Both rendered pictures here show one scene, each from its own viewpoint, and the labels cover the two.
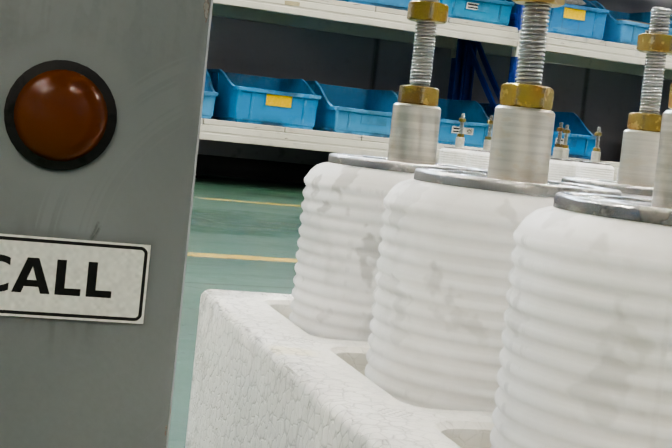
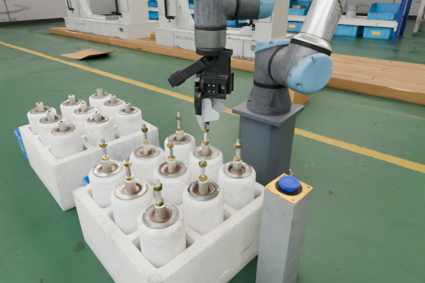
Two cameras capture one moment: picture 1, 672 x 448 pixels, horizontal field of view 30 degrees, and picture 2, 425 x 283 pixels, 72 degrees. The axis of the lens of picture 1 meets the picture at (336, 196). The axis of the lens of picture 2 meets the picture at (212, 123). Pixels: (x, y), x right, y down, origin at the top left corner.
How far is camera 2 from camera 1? 91 cm
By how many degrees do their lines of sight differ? 114
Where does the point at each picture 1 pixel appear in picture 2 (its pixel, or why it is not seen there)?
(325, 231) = (181, 232)
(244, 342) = (199, 254)
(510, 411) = (250, 196)
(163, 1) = not seen: hidden behind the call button
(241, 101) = not seen: outside the picture
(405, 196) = (219, 199)
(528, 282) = (252, 184)
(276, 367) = (219, 238)
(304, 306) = (179, 248)
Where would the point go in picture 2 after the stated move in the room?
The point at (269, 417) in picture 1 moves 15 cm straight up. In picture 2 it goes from (218, 246) to (219, 191)
